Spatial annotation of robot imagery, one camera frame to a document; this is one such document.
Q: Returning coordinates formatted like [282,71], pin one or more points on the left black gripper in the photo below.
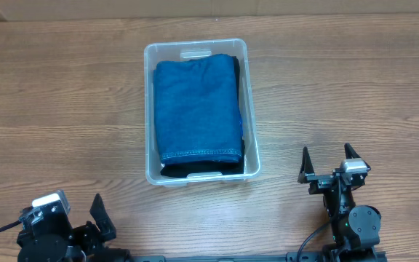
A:
[87,234]

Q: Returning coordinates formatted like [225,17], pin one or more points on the black cloth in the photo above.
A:
[185,169]
[214,80]

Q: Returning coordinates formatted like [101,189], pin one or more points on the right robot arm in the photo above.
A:
[355,228]

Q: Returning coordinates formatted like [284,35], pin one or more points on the clear plastic storage bin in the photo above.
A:
[188,50]

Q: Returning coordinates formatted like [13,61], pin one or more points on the blue sequin glitter garment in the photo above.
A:
[241,127]

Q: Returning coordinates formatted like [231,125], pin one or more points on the blue denim jeans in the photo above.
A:
[186,131]

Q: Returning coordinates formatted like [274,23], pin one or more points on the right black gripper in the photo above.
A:
[319,181]

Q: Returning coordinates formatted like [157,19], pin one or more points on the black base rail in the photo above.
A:
[288,257]

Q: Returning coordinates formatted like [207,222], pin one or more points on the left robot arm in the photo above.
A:
[106,255]

